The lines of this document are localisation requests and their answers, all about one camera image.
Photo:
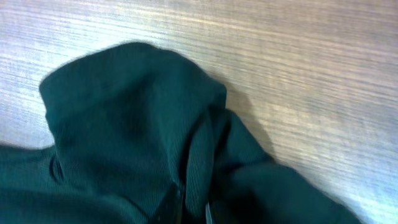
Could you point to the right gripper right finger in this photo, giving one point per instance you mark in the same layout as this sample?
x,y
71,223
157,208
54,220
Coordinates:
x,y
214,212

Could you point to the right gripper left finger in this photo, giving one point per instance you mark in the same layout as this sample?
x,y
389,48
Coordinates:
x,y
170,210

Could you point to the black t-shirt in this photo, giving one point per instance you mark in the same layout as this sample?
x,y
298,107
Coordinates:
x,y
129,122

